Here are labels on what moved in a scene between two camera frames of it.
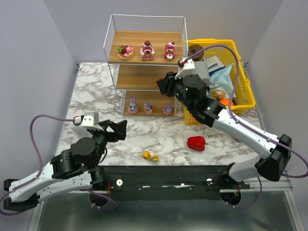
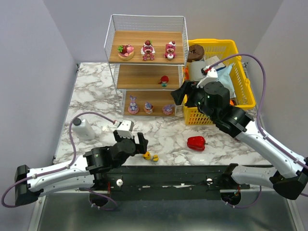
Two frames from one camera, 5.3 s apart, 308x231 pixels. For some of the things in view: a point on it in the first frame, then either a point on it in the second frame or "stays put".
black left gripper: (109, 131) to (135, 144)
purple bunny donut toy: (147, 108) stays put
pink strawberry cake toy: (125, 52) stays put
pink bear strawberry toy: (147, 51) stays put
